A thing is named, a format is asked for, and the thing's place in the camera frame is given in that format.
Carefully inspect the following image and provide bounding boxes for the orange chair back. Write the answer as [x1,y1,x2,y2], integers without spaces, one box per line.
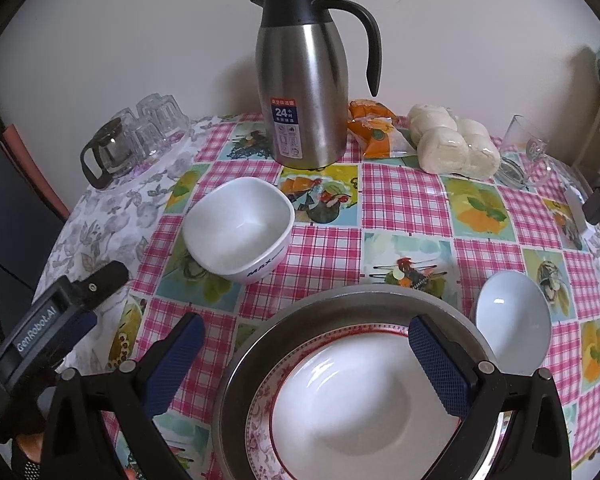
[0,124,71,222]

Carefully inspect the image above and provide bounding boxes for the clear glass mug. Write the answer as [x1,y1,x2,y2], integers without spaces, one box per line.
[497,114,556,190]

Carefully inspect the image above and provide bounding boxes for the stainless steel basin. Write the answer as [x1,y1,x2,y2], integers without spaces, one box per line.
[211,287,511,480]

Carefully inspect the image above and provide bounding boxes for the red rim white bowl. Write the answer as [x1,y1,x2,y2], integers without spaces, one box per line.
[267,331,473,480]

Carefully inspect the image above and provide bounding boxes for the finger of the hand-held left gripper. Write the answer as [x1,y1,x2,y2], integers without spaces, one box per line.
[77,260,130,312]

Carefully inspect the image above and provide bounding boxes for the black power adapter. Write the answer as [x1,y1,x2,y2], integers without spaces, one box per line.
[582,187,600,225]

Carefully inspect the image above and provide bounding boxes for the clear glass cup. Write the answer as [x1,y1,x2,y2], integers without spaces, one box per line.
[116,105,147,137]
[137,92,191,133]
[130,121,182,159]

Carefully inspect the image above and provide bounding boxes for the stainless steel thermos jug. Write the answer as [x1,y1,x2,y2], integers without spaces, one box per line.
[250,0,382,170]

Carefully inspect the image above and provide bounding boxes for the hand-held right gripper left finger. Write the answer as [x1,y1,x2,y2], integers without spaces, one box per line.
[39,311,206,480]

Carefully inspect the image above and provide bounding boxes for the small square white bowl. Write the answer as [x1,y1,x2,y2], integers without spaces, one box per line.
[181,176,296,286]

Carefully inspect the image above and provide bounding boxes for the orange snack packet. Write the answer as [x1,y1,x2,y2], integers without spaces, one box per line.
[347,100,417,159]

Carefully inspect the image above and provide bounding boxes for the bag of steamed buns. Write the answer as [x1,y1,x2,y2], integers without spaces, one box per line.
[409,103,501,179]

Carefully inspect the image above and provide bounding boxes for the floral rim white plate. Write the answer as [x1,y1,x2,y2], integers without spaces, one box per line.
[244,325,486,480]

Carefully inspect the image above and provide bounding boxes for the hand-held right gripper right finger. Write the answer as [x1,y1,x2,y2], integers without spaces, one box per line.
[408,314,574,480]

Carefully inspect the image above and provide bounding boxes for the glass teapot black handle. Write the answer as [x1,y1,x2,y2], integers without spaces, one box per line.
[80,117,142,191]

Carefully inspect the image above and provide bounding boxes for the light blue bowl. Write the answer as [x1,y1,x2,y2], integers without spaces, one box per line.
[475,270,552,376]

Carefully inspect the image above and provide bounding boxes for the pink checked fruit tablecloth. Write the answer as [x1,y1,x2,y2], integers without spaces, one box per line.
[100,110,600,480]

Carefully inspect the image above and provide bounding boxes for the small white box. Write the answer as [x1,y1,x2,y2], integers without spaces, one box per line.
[562,187,589,251]

